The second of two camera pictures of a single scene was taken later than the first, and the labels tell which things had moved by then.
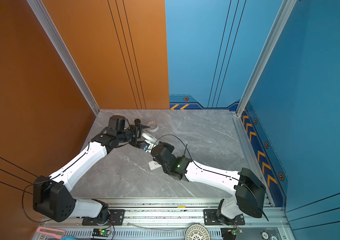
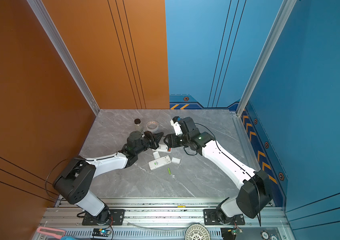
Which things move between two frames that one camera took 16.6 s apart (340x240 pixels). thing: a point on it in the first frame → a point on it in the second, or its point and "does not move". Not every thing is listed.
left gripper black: (137, 130) → (153, 137)
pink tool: (56, 233) does not move
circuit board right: (229, 233) does not move
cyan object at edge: (67, 237) does not move
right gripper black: (172, 148) → (171, 139)
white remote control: (154, 165) does not move
